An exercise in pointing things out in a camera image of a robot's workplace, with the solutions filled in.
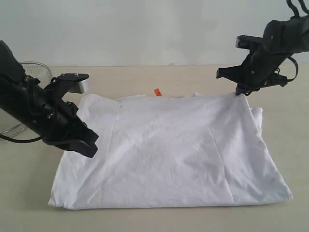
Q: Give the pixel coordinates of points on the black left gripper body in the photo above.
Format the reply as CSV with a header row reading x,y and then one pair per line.
x,y
60,124

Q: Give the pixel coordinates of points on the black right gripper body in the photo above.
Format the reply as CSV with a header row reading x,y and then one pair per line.
x,y
258,70

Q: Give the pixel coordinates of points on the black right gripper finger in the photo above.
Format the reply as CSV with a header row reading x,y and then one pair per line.
x,y
242,90

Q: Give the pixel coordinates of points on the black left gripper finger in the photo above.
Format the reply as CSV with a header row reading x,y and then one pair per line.
x,y
87,150

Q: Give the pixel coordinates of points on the white t-shirt red print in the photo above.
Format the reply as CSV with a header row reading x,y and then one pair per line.
x,y
170,152

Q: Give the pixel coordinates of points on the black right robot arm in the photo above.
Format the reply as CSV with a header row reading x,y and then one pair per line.
x,y
286,37

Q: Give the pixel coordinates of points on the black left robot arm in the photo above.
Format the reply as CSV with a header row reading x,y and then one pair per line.
x,y
21,95

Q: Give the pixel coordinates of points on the round metal mesh basket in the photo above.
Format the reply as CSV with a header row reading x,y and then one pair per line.
x,y
9,126

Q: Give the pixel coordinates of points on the orange garment tag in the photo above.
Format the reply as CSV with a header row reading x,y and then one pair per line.
x,y
157,92

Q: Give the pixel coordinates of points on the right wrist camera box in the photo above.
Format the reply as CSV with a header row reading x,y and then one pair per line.
x,y
250,43

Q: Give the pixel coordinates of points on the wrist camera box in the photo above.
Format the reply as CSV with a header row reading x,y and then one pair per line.
x,y
250,43
70,82

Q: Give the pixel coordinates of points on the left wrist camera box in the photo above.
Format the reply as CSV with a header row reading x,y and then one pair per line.
x,y
70,82

